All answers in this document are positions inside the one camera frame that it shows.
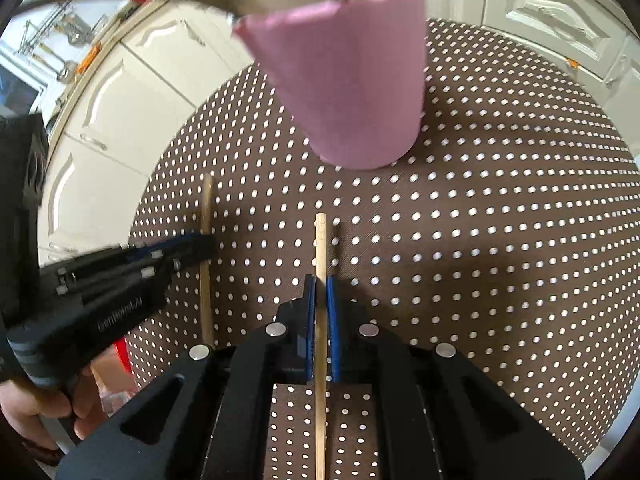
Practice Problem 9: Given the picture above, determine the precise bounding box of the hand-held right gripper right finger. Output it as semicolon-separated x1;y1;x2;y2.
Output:
326;274;586;480

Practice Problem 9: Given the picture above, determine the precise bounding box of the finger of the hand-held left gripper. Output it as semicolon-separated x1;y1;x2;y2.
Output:
50;234;217;281
55;249;217;311

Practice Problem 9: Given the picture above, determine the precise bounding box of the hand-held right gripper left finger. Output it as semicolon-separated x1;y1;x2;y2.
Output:
55;274;318;480

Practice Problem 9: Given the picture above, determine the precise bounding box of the slender wooden chopstick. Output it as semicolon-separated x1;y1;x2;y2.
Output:
314;213;331;480
199;174;217;348

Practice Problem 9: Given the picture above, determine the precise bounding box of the pink cup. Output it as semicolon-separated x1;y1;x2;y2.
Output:
232;0;428;171

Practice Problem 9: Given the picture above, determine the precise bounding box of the person's left hand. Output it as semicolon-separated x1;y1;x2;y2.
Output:
0;366;108;453

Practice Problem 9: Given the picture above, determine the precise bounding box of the round brown polka-dot table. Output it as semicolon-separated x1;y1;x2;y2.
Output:
122;17;636;480

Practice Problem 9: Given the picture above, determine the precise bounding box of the small orange kitchen tool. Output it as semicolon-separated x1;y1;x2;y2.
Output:
77;46;102;75

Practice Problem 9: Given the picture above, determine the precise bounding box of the wall rack with utensils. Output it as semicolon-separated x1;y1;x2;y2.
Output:
15;7;101;83

